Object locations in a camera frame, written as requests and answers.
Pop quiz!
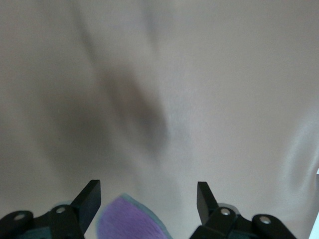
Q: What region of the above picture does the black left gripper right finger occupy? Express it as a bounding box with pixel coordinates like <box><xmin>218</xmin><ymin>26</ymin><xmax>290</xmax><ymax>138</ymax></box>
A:
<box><xmin>190</xmin><ymin>181</ymin><xmax>236</xmax><ymax>239</ymax></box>

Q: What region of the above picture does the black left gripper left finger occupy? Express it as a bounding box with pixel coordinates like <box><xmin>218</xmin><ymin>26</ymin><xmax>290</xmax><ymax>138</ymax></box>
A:
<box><xmin>48</xmin><ymin>179</ymin><xmax>102</xmax><ymax>239</ymax></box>

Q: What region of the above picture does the purple microfibre towel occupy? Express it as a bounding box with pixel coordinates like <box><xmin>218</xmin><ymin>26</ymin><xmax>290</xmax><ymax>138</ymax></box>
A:
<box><xmin>96</xmin><ymin>193</ymin><xmax>173</xmax><ymax>239</ymax></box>

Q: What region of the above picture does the brown table cover mat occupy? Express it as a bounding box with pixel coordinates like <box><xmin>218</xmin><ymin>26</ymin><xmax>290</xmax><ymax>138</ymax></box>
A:
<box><xmin>0</xmin><ymin>0</ymin><xmax>319</xmax><ymax>239</ymax></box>

